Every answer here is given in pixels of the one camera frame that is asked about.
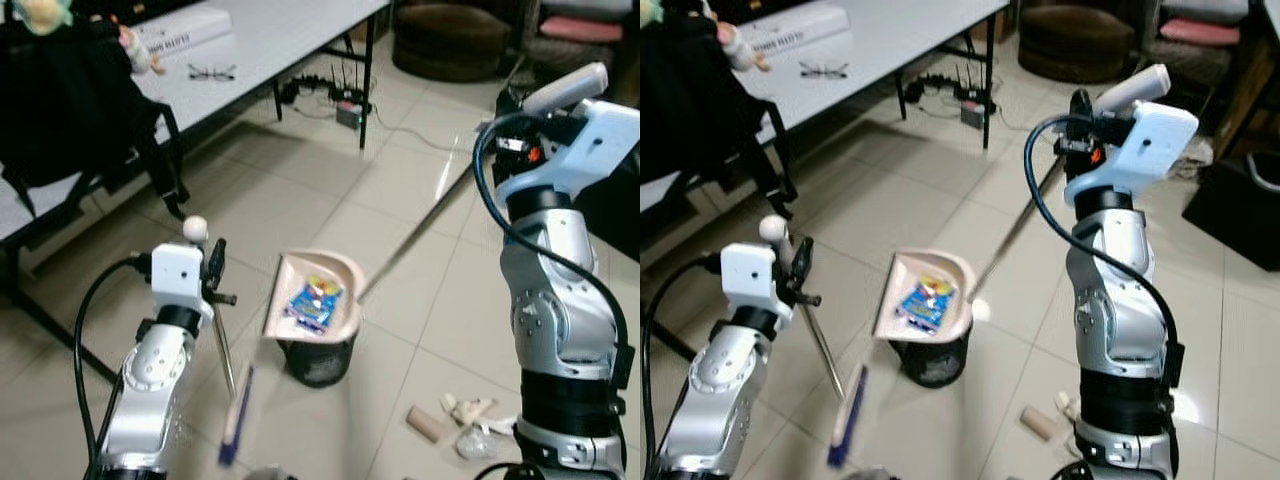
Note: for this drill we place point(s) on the broom with blue bristles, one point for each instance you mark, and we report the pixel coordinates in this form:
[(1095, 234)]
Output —
[(237, 415), (848, 420)]

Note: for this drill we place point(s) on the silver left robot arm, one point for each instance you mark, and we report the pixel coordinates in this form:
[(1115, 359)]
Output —
[(150, 370), (715, 380)]

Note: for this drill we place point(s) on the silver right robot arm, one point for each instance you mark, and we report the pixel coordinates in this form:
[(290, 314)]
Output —
[(555, 320), (1120, 320)]

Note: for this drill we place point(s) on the brown round pouf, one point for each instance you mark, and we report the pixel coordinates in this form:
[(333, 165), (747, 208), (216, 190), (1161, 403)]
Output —
[(1075, 40), (450, 40)]

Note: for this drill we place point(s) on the blue snack packet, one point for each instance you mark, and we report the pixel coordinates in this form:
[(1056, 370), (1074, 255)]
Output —
[(927, 303), (314, 303)]

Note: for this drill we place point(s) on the chair with pink cushion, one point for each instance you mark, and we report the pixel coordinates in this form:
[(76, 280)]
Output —
[(1200, 30), (580, 28)]

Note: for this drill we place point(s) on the black router with antennas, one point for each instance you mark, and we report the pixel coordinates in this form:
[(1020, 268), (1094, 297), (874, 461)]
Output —
[(973, 112), (349, 112)]

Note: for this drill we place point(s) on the black mesh waste bin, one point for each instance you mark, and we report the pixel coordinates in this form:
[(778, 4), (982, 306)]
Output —
[(320, 362), (935, 362)]

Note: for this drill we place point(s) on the black power strip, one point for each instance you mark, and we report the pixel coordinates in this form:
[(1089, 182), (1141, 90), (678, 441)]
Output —
[(930, 88), (305, 92)]

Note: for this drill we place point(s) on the black backpack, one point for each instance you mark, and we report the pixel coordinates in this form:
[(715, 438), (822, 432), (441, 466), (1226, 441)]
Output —
[(690, 110), (60, 110)]

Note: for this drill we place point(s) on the black box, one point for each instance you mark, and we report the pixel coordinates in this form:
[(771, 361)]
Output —
[(1235, 215)]

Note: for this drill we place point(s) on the white table with black legs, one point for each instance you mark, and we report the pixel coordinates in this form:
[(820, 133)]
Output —
[(30, 205), (920, 35), (300, 35)]

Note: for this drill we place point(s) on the black-rimmed eyeglasses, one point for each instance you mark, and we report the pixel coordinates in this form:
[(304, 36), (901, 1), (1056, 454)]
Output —
[(823, 70), (212, 72)]

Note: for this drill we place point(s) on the plush doll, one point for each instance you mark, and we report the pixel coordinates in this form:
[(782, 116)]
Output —
[(142, 50), (742, 48)]

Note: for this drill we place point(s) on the long white cardboard box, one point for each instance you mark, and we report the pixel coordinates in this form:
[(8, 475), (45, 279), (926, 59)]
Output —
[(190, 30), (800, 28)]

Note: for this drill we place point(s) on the brown cardboard tube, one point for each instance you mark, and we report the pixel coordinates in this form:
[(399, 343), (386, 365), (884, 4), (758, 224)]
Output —
[(1038, 423), (427, 424)]

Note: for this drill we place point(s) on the crumpled beige paper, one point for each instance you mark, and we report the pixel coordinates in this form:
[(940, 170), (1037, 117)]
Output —
[(468, 408), (1066, 405)]

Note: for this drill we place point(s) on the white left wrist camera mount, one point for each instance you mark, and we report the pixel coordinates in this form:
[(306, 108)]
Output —
[(748, 272), (178, 272)]

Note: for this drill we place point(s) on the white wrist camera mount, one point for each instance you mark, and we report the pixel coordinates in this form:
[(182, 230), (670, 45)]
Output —
[(1150, 150), (590, 150), (178, 272), (748, 272)]

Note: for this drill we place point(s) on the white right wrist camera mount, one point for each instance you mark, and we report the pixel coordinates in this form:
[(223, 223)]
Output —
[(1150, 150), (590, 150)]

